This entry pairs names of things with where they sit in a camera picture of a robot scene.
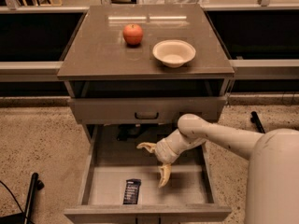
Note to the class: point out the open middle drawer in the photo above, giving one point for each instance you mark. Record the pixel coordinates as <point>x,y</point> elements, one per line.
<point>114,158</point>

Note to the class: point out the white paper bowl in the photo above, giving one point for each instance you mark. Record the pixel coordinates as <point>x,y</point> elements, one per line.
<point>173,53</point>

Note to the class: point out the dark blue snack bar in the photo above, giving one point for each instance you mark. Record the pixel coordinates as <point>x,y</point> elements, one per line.
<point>131,192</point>

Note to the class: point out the black bar floor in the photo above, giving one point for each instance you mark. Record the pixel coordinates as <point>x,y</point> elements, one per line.
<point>255,119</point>
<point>35,185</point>

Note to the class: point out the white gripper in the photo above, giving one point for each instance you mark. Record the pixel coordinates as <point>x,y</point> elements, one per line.
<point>163,152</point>

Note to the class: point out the grey drawer cabinet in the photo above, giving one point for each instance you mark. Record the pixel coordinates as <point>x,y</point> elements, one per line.
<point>100,64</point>

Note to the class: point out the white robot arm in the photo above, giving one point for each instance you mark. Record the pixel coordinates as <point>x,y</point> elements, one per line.
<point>272,195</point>

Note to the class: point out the black drawer handle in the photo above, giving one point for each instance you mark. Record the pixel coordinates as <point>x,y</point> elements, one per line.
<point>146,115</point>

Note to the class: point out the black bar left floor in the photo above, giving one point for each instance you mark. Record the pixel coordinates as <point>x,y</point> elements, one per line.
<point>35,185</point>

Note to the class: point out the red apple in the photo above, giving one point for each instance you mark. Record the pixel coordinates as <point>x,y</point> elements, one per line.
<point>132,34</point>

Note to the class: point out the grey metal railing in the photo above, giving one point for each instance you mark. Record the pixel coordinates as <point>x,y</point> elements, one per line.
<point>244,70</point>

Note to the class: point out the closed top drawer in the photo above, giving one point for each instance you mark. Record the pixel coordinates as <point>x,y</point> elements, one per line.
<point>122,110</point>

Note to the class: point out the black bar right floor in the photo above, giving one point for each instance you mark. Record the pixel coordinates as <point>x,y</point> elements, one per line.
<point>255,119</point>

